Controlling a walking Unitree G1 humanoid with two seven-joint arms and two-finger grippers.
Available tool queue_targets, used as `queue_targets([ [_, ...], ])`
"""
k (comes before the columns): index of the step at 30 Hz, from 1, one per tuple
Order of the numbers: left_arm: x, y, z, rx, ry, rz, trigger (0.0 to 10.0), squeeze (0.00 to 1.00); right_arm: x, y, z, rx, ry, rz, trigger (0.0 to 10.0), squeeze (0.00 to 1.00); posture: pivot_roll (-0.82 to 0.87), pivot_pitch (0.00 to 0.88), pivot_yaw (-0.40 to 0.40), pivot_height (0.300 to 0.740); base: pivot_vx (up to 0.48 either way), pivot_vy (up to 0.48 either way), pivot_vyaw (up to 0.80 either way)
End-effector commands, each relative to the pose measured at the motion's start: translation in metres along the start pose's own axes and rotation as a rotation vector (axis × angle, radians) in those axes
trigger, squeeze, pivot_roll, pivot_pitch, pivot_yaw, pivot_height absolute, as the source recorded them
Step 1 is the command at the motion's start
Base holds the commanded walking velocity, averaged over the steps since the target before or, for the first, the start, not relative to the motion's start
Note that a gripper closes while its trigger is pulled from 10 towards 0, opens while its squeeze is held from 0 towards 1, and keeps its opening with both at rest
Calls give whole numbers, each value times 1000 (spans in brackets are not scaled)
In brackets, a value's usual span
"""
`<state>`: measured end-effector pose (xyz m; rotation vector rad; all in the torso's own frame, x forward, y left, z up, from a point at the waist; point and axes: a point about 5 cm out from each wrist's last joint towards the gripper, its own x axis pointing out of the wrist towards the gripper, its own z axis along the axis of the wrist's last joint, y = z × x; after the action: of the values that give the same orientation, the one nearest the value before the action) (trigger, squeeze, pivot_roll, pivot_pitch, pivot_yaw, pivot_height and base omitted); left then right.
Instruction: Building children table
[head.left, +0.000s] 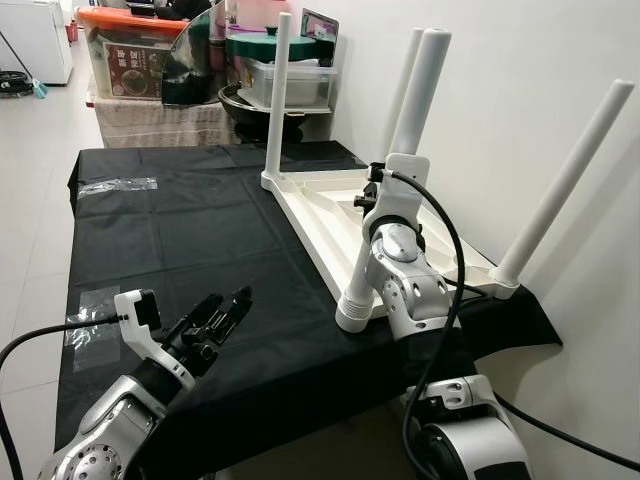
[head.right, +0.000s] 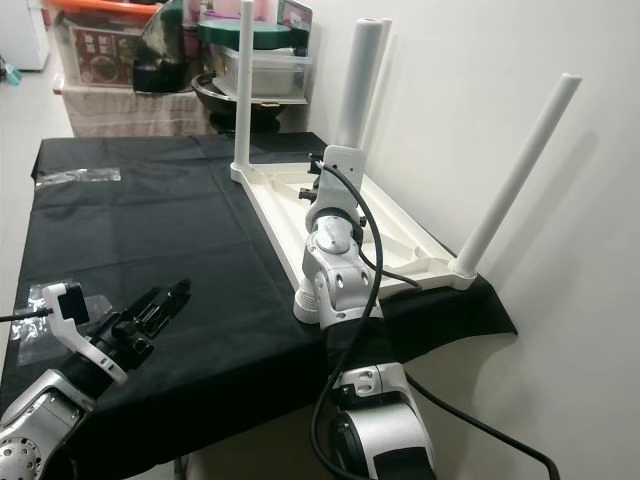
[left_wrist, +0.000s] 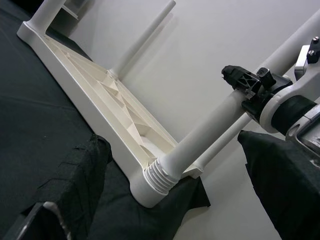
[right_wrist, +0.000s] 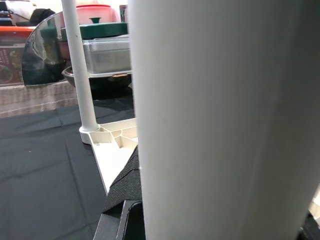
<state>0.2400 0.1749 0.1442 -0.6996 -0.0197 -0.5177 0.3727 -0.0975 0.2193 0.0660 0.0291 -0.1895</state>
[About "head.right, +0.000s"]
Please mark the pink plastic container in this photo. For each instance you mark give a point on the pink plastic container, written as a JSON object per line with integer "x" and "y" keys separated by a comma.
{"x": 260, "y": 8}

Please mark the white refrigerator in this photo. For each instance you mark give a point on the white refrigerator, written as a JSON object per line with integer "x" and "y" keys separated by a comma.
{"x": 20, "y": 30}

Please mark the black wok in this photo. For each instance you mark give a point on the black wok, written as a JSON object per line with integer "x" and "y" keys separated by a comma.
{"x": 220, "y": 95}

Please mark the dark green round lid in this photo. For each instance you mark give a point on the dark green round lid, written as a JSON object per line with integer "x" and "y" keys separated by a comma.
{"x": 220, "y": 32}

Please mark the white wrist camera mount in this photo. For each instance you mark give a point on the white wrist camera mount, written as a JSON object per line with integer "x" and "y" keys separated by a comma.
{"x": 70, "y": 310}
{"x": 335, "y": 185}

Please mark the teal head broom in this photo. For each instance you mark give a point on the teal head broom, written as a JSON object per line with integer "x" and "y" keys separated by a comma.
{"x": 10, "y": 72}

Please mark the dark printed box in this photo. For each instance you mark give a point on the dark printed box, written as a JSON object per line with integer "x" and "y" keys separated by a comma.
{"x": 297, "y": 15}

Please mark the clear plastic storage box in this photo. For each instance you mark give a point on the clear plastic storage box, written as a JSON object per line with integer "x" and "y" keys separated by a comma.
{"x": 275, "y": 70}

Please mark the white plastic children table top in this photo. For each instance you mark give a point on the white plastic children table top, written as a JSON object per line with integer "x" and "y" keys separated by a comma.
{"x": 280, "y": 200}

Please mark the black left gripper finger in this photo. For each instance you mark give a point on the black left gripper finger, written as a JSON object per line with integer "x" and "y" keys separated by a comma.
{"x": 170, "y": 300}
{"x": 140, "y": 308}

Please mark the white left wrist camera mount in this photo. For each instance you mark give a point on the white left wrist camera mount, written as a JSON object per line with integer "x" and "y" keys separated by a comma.
{"x": 70, "y": 310}

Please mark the clear tape patch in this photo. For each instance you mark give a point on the clear tape patch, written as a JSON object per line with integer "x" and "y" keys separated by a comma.
{"x": 28, "y": 320}

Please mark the black tablecloth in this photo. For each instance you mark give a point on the black tablecloth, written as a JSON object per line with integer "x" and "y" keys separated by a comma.
{"x": 140, "y": 260}

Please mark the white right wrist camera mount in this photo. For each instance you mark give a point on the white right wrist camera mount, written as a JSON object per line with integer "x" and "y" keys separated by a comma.
{"x": 335, "y": 185}

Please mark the clear plastic bag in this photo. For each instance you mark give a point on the clear plastic bag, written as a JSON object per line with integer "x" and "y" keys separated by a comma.
{"x": 75, "y": 177}

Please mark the black plastic bag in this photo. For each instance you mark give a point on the black plastic bag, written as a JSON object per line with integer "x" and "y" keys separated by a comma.
{"x": 165, "y": 55}

